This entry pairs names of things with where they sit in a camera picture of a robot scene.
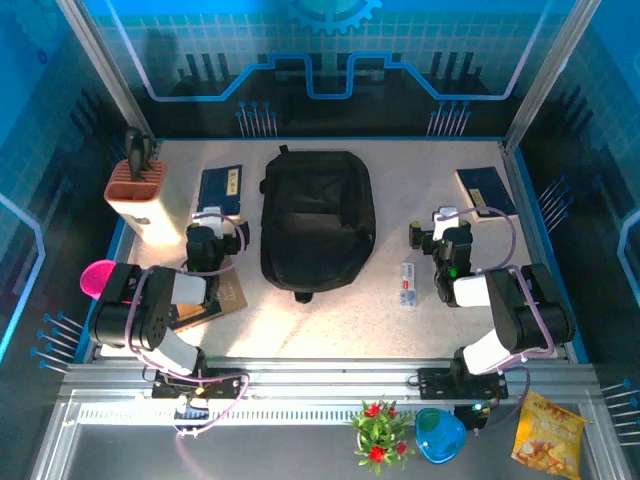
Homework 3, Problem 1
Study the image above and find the white blue stationery pack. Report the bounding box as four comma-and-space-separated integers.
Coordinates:
399, 260, 419, 309

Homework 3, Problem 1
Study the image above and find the brown kraft notebook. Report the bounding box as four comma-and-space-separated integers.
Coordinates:
172, 267, 250, 334

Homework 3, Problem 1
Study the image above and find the blue book with yellow label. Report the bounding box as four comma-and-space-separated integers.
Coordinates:
454, 166, 519, 224
197, 164, 244, 216

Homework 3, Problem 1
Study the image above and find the black backpack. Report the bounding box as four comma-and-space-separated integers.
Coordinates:
258, 144, 377, 304

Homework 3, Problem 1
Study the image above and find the yellow chips bag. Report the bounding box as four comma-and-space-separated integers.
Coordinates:
509, 389, 589, 480

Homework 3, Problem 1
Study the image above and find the beige holder with terracotta top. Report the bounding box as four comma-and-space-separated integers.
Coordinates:
103, 158, 189, 246

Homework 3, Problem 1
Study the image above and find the pink plastic cup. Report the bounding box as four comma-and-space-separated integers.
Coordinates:
79, 258, 117, 301

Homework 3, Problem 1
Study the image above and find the black control box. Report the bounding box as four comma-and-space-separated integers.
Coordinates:
453, 401, 494, 437

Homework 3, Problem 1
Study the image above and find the blue plastic bowl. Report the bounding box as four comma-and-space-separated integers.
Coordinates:
413, 407, 469, 466

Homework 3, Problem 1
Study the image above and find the potted plant with red flowers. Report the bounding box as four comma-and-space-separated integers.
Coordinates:
346, 397, 416, 476

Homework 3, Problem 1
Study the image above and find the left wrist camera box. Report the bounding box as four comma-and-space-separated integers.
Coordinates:
191, 205, 225, 239

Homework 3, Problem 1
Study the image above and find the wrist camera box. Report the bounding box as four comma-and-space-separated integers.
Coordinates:
191, 205, 225, 239
432, 205, 460, 240

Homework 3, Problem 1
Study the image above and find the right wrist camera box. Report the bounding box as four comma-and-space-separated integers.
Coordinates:
432, 205, 460, 240

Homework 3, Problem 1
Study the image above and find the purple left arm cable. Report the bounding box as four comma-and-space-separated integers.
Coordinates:
122, 212, 251, 441

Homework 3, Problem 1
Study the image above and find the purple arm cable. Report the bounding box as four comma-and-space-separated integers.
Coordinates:
439, 205, 557, 431
122, 212, 251, 441

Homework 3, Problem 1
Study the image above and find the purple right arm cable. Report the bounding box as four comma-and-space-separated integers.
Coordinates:
439, 205, 557, 431

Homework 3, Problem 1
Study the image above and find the aluminium side rail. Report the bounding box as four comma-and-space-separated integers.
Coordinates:
499, 141, 574, 361

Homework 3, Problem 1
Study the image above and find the black handled tool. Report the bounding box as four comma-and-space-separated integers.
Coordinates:
123, 126, 155, 182

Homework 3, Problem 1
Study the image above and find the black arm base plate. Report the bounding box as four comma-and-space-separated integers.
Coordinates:
149, 367, 250, 401
417, 367, 510, 401

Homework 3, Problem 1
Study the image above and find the aluminium frame rail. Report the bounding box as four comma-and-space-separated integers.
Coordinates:
57, 355, 601, 401

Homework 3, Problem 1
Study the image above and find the perforated metal cable tray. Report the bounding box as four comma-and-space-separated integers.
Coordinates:
74, 405, 426, 427

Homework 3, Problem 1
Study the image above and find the aluminium frame post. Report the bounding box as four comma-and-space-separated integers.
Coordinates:
54, 0, 157, 144
504, 0, 604, 149

